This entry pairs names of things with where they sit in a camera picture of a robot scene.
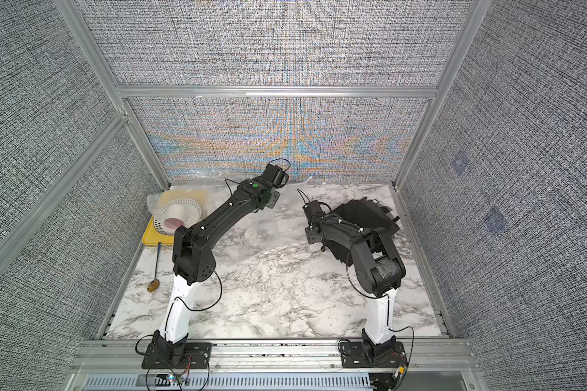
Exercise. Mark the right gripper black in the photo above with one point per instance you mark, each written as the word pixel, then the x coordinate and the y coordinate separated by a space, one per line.
pixel 310 237

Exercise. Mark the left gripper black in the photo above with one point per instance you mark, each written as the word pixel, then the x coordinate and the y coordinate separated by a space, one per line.
pixel 276 196

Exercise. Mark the black shirt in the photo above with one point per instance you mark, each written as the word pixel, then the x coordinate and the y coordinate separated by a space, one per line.
pixel 367 215

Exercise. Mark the clear plastic vacuum bag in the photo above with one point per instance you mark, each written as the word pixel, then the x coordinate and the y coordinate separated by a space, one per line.
pixel 252 235

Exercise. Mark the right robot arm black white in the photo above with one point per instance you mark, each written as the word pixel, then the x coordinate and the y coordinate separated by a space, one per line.
pixel 379 270

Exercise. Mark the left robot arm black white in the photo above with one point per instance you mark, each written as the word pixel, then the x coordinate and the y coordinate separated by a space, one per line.
pixel 193 258

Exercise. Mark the white patterned bowl red inside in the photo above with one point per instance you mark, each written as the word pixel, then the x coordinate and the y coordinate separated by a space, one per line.
pixel 176 213

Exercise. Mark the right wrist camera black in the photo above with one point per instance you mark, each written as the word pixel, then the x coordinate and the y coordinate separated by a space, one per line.
pixel 313 209

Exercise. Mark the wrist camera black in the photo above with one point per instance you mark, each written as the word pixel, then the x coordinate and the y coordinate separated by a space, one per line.
pixel 275 175
pixel 313 209

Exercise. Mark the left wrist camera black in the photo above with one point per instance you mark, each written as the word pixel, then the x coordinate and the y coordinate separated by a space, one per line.
pixel 275 175

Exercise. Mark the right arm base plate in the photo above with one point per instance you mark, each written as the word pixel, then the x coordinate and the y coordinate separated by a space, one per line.
pixel 357 354

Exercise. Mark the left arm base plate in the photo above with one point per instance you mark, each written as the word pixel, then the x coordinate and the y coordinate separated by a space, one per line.
pixel 178 356

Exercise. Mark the front aluminium rail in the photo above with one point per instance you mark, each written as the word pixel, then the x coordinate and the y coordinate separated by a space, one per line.
pixel 276 355

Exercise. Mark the white slotted cable duct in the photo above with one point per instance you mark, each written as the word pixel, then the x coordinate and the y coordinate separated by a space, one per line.
pixel 232 381

